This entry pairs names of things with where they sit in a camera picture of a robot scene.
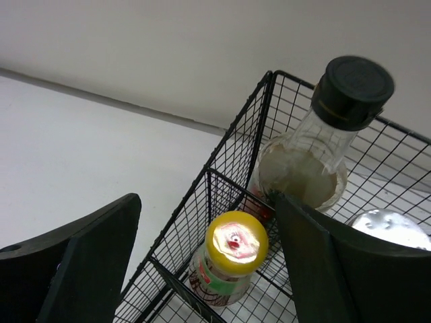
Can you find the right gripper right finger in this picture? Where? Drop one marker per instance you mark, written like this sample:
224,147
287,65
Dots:
339,274

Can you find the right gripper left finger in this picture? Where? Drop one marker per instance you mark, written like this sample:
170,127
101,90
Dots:
73,273

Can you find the white jar silver lid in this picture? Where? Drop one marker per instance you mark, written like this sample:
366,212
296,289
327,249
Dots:
391,226

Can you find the yellow-cap sauce bottle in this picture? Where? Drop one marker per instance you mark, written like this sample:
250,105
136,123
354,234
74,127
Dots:
235,246

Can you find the tall clear black-cap bottle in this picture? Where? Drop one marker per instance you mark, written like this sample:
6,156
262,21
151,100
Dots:
307,162

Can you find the black wire mesh rack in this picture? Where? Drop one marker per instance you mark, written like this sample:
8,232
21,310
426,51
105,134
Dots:
388,167

